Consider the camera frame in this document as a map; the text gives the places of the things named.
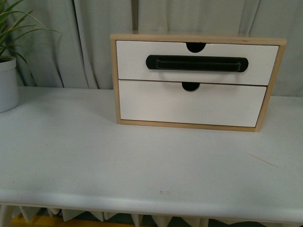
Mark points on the white drawer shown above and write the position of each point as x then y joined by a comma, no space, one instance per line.
228,105
132,55

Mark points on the light wooden drawer cabinet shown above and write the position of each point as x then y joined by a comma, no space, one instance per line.
196,43

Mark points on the pale grey curtain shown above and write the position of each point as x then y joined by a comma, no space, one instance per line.
74,50

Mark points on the white plastic plant pot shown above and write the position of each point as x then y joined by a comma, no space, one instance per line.
9,96

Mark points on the green striped spider plant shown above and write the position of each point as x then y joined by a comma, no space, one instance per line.
14,25

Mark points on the black drawer handle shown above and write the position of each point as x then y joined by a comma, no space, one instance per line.
196,63

